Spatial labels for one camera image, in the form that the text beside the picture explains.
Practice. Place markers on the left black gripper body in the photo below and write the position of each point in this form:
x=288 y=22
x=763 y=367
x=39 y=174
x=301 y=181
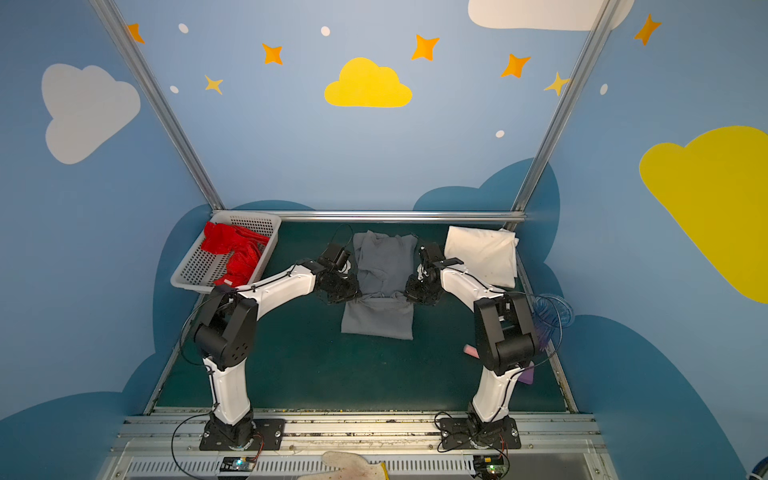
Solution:
x=346 y=288

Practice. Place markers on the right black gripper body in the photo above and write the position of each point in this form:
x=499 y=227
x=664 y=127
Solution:
x=417 y=288

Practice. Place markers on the grey t shirt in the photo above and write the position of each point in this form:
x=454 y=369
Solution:
x=384 y=265

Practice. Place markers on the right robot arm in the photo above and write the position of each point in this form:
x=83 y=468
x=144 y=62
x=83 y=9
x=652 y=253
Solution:
x=505 y=340

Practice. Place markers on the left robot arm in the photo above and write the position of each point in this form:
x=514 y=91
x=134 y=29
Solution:
x=225 y=336

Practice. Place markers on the folded white t shirt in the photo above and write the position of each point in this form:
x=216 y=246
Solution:
x=488 y=254

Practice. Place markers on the red t shirt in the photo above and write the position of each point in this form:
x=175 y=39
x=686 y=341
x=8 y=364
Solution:
x=244 y=246

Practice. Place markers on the white plastic laundry basket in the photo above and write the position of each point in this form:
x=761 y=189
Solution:
x=199 y=269

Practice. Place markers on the right circuit board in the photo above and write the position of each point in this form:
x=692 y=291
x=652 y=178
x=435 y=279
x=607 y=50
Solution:
x=489 y=467

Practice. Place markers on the circuit board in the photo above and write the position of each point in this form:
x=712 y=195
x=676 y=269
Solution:
x=489 y=467
x=232 y=465

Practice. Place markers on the white work glove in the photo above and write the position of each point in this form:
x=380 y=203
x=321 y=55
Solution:
x=348 y=466

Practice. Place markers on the left circuit board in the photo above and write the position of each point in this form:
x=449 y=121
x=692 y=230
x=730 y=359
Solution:
x=232 y=465

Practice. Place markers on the horizontal aluminium frame bar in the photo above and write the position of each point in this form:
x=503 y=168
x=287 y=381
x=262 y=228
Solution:
x=419 y=217

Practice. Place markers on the purple scoop pink handle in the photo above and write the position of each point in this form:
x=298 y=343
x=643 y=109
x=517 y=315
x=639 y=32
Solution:
x=526 y=377

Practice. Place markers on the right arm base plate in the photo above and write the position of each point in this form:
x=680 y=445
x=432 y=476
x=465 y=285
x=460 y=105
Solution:
x=470 y=433

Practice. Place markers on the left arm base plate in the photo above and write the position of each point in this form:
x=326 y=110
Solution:
x=247 y=435

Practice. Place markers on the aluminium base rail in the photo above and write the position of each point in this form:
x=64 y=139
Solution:
x=166 y=446

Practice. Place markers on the right aluminium frame post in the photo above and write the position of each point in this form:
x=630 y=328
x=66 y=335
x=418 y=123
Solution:
x=583 y=68

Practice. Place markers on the aluminium frame post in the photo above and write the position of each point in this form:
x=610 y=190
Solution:
x=113 y=22
x=583 y=68

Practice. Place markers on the left aluminium frame post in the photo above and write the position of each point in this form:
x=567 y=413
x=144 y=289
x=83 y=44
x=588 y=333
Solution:
x=113 y=22

